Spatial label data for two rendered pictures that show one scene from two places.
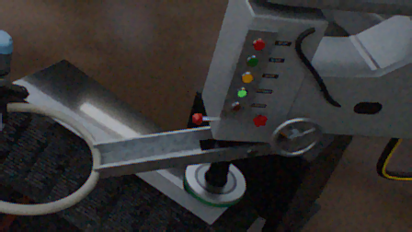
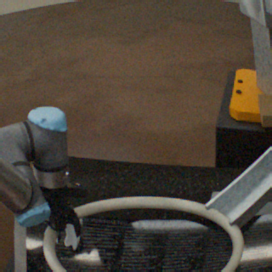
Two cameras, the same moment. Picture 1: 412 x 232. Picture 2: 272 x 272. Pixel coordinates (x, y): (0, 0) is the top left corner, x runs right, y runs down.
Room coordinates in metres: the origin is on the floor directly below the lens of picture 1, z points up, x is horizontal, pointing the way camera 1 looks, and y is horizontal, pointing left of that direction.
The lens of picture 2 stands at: (0.23, 0.65, 1.72)
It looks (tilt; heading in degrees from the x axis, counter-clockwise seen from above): 28 degrees down; 342
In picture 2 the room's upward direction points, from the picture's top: 5 degrees counter-clockwise
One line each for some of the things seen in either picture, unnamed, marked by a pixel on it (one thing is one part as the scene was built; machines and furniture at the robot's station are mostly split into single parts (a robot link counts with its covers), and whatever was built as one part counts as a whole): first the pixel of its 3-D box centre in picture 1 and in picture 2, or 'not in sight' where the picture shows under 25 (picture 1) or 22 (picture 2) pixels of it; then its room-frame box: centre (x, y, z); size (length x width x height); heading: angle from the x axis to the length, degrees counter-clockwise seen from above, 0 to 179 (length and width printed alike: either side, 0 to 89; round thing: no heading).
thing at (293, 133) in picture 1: (291, 129); not in sight; (1.21, -0.43, 1.18); 0.15 x 0.10 x 0.15; 102
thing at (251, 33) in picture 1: (246, 75); not in sight; (1.17, -0.24, 1.35); 0.08 x 0.03 x 0.28; 102
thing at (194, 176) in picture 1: (215, 179); not in sight; (1.30, -0.29, 0.82); 0.21 x 0.21 x 0.01
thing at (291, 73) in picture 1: (280, 70); not in sight; (1.32, -0.36, 1.30); 0.36 x 0.22 x 0.45; 102
